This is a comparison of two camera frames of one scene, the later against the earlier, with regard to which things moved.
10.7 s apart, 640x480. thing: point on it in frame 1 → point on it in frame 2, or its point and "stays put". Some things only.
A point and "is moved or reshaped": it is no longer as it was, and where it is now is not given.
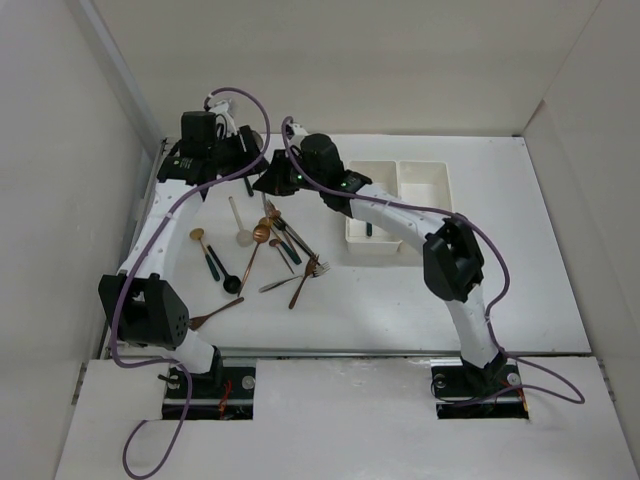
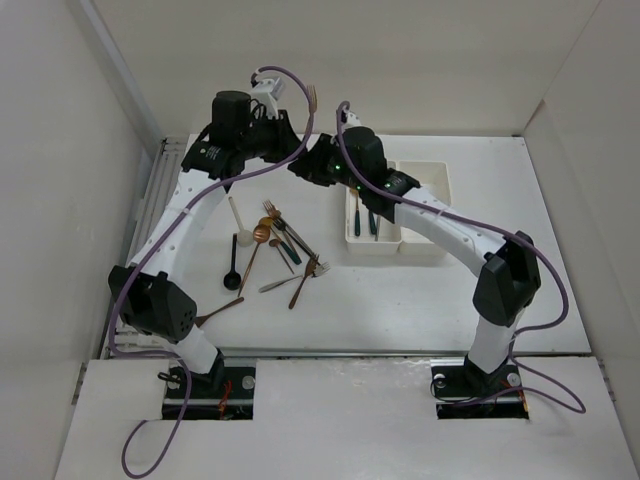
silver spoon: [265, 288] stays put
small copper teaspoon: [276, 243] stays put
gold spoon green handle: [197, 233] → [357, 227]
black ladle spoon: [231, 283] is moved or reshaped
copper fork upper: [272, 210] stays put
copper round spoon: [261, 234] stays put
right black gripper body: [286, 181] → [328, 166]
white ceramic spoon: [244, 237] stays put
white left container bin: [384, 176] stays put
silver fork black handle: [279, 223] stays put
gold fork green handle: [248, 185] → [312, 100]
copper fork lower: [310, 269] stays put
